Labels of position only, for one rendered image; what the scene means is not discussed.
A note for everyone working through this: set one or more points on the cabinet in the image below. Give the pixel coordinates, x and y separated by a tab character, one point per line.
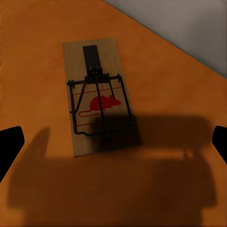
176	178

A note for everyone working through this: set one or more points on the mousetrap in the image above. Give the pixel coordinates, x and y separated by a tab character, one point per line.
101	114

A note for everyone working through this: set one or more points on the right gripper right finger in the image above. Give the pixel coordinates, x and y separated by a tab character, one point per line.
219	140

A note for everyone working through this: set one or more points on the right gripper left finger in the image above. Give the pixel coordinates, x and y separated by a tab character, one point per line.
11	142

